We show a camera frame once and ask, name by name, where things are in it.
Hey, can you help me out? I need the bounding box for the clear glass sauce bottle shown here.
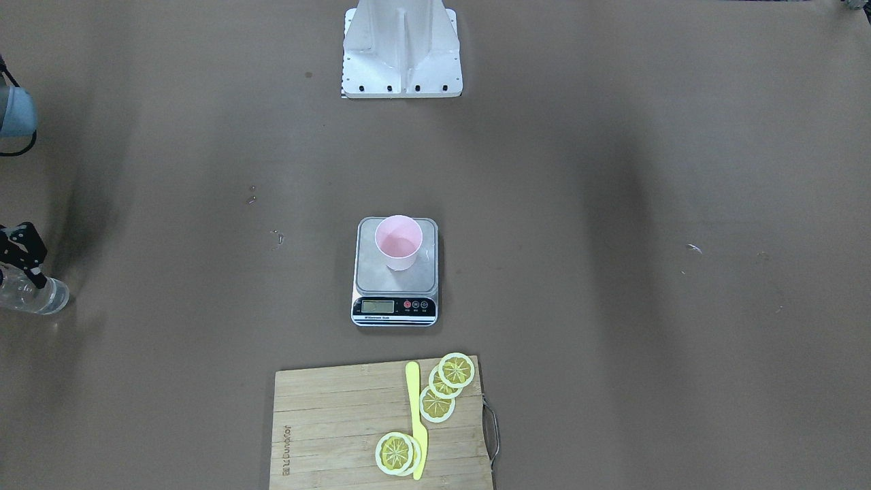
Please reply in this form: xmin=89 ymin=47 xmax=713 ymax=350
xmin=1 ymin=266 xmax=69 ymax=314

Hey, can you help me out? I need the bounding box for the pink plastic cup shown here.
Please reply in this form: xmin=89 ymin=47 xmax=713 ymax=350
xmin=374 ymin=215 xmax=423 ymax=271

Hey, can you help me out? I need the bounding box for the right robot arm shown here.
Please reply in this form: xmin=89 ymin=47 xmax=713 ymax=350
xmin=1 ymin=86 xmax=48 ymax=291

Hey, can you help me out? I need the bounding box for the silver kitchen scale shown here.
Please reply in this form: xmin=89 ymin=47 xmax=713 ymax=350
xmin=350 ymin=216 xmax=440 ymax=327

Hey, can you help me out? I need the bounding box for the wooden cutting board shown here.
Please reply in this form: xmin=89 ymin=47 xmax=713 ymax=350
xmin=269 ymin=355 xmax=499 ymax=489

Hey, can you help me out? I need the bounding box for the yellow plastic knife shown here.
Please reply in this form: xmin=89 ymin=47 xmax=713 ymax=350
xmin=405 ymin=361 xmax=429 ymax=480

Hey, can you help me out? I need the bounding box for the lemon slice by knife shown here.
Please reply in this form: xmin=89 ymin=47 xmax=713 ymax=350
xmin=374 ymin=431 xmax=412 ymax=476

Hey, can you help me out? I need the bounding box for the lemon slice middle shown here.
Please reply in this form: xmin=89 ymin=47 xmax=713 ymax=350
xmin=427 ymin=366 xmax=463 ymax=399

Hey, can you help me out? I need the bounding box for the lemon slice under top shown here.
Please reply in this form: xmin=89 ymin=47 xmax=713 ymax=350
xmin=399 ymin=434 xmax=423 ymax=476

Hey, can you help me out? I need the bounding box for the lemon slice front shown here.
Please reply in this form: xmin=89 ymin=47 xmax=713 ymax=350
xmin=436 ymin=353 xmax=476 ymax=389

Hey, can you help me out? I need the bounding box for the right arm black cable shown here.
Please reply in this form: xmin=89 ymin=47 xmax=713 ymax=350
xmin=0 ymin=58 xmax=38 ymax=157

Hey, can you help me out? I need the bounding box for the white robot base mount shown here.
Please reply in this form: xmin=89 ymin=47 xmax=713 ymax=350
xmin=340 ymin=1 xmax=463 ymax=99

